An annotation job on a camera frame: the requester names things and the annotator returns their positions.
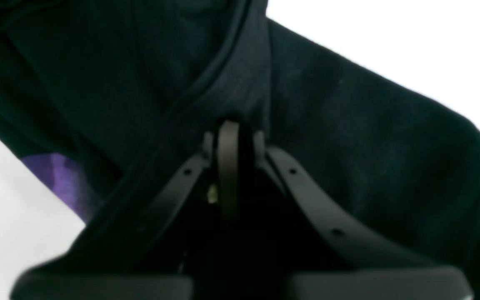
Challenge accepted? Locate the black t-shirt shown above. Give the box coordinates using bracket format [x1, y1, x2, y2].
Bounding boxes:
[0, 0, 480, 300]

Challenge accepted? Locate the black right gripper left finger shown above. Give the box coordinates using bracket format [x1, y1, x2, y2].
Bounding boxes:
[202, 120, 240, 220]

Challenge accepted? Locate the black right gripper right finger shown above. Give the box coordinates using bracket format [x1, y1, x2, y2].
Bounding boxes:
[252, 131, 267, 173]

